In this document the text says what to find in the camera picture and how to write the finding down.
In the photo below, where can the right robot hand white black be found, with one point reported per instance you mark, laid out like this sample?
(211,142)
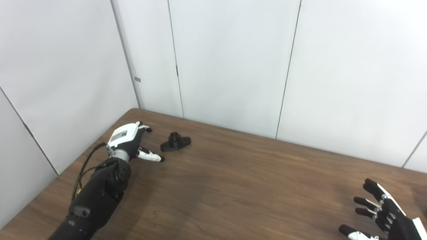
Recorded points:
(393,220)

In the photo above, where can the black flanged holder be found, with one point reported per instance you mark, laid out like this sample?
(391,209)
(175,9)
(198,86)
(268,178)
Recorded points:
(175,143)

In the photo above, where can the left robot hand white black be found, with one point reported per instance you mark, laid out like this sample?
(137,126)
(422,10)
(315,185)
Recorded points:
(125,136)

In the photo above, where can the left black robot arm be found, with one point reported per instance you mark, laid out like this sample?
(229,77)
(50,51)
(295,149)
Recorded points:
(96,196)

